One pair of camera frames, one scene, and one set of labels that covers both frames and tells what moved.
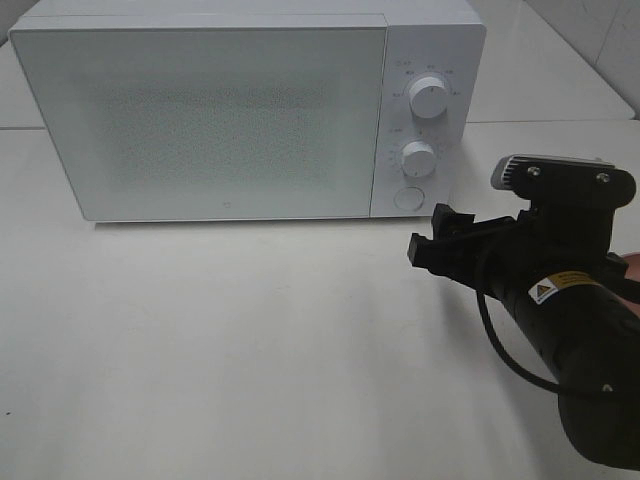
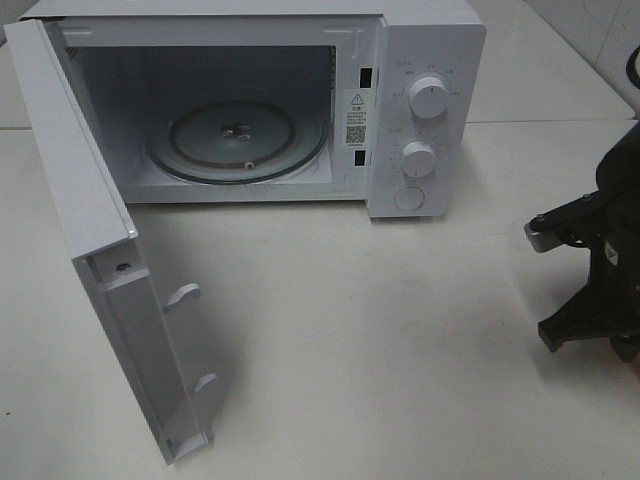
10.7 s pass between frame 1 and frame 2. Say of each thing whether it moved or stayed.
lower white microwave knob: stayed
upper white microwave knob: stayed
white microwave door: moved
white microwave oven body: stayed
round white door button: stayed
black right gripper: moved
